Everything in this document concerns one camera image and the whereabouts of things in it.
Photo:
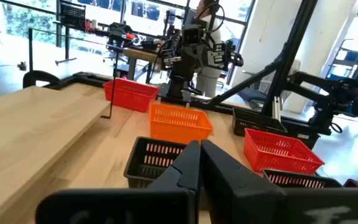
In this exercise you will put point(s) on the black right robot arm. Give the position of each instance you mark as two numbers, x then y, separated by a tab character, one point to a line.
179	85

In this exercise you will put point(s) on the blue storage rack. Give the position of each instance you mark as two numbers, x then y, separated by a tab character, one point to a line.
353	59

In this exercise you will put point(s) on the orange plastic basket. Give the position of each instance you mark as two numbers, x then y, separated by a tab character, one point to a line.
179	124

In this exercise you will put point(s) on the black arched bracket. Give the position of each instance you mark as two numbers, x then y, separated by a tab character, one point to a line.
37	73

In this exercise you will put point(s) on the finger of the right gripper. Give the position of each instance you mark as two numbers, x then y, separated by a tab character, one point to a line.
170	58
217	56

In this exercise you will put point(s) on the wooden shelf with black frame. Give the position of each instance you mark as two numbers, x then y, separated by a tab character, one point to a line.
26	130

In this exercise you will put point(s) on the black background robot arm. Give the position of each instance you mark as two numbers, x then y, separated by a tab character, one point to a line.
337	93

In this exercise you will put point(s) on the black perforated rack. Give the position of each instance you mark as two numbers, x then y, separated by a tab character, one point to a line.
71	15

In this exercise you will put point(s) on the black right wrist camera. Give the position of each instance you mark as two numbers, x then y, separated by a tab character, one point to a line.
193	35

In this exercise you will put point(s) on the black aluminium table frame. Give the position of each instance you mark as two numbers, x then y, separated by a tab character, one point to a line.
286	62

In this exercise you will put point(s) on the wooden desk with equipment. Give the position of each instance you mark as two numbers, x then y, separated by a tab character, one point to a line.
141	55

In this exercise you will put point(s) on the red plastic basket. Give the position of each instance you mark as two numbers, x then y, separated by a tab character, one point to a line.
129	95
278	152

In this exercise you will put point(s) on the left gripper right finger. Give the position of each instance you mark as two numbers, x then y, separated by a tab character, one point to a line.
244	202

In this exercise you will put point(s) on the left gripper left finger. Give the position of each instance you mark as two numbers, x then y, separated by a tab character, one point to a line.
166	202

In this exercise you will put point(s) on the black plastic basket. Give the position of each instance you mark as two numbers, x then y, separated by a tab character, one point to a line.
291	180
141	161
250	123

